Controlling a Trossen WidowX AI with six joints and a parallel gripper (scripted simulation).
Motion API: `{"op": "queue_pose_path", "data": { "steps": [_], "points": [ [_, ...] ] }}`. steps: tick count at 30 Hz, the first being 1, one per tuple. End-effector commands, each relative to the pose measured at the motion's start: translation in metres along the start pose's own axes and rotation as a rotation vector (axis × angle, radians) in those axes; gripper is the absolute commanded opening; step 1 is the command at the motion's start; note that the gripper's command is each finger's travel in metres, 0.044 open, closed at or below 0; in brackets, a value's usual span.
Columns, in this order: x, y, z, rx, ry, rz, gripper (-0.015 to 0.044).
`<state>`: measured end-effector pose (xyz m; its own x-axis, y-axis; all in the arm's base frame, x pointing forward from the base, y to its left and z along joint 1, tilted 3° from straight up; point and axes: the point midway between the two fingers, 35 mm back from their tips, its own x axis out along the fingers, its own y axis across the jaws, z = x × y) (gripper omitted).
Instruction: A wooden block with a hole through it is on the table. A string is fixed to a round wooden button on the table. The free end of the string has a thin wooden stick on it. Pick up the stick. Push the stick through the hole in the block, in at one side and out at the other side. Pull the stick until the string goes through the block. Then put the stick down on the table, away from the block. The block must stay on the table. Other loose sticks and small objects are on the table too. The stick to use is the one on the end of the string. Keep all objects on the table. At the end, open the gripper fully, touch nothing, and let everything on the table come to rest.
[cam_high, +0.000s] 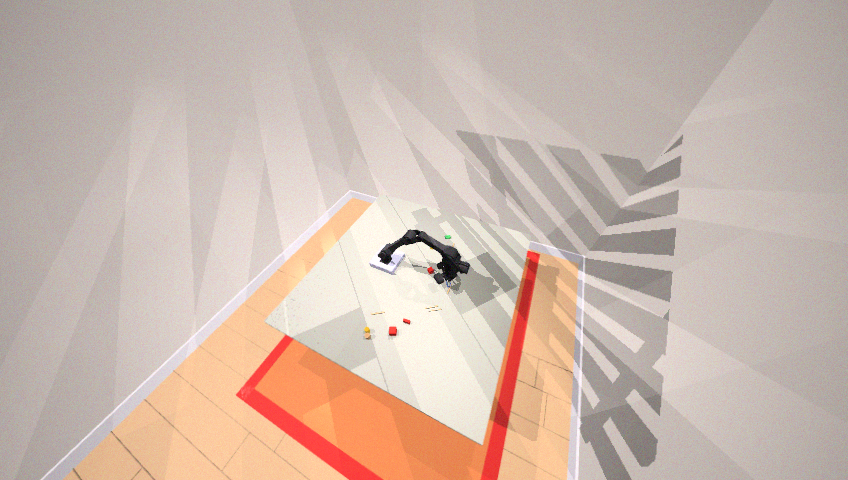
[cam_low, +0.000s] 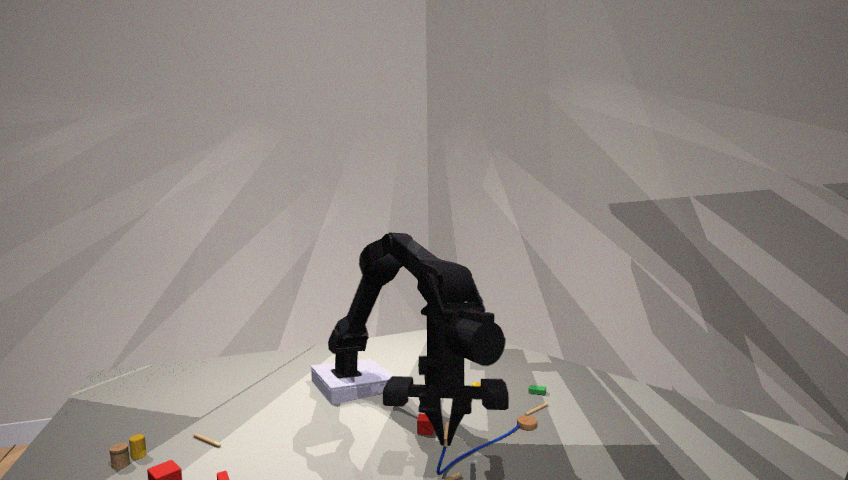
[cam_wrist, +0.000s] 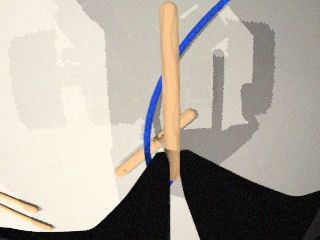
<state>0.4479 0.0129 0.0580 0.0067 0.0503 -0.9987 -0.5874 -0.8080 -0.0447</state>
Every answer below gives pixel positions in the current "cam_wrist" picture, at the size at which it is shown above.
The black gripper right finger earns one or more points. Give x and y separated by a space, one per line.
225 206

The blue cord with wooden stick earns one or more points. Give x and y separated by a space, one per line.
169 84

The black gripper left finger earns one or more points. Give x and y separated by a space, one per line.
144 214

